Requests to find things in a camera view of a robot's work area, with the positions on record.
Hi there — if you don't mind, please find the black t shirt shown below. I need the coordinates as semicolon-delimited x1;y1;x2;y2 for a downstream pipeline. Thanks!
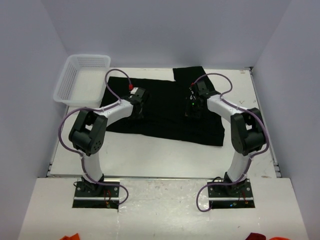
101;66;225;147

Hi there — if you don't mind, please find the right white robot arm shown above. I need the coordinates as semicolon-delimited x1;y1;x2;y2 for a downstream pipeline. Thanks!
185;80;268;197

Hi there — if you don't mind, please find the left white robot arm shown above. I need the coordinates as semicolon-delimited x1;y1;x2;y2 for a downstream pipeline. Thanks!
68;87;150;197

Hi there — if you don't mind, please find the white plastic basket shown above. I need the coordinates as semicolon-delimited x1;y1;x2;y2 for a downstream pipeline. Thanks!
53;54;111;108

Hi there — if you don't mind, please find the dark red cloth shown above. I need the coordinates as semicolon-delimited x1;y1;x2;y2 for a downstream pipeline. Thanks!
245;232;267;240

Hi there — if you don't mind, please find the orange cloth bottom left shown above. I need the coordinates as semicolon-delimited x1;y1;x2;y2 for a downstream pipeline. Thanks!
60;233;80;240

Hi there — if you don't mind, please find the orange cloth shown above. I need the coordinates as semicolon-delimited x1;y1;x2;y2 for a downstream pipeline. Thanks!
269;236;291;240
60;233;80;240

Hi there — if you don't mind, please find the orange cloth bottom right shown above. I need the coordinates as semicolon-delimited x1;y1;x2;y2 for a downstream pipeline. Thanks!
269;236;291;240

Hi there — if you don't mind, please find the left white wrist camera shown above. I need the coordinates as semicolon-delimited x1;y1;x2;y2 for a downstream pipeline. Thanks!
130;87;139;95

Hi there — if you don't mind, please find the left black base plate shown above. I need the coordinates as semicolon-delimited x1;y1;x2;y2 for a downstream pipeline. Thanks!
72;180;120;210

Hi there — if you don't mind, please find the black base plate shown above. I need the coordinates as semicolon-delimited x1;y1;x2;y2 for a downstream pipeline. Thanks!
207;178;255;210
72;180;120;210

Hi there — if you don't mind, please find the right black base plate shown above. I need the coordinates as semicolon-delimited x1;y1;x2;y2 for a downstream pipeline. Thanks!
207;178;255;210

